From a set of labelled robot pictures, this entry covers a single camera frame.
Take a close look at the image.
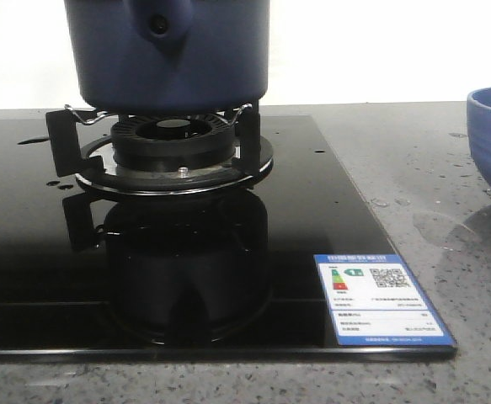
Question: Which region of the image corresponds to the black pot support grate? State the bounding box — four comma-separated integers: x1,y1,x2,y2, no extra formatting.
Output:
45,104,274,197

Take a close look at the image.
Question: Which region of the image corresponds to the dark blue cooking pot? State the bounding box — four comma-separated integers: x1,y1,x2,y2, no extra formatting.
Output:
64,0,270,114

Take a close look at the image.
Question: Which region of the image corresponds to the black gas burner head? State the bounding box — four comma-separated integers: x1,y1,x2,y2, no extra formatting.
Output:
111,114,235,173

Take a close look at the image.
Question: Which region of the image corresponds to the blue energy rating label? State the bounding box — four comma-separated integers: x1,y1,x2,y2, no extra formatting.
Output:
314,254,455,347

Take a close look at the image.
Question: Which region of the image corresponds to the black glass gas stove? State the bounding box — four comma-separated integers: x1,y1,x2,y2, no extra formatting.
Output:
0,114,456,362

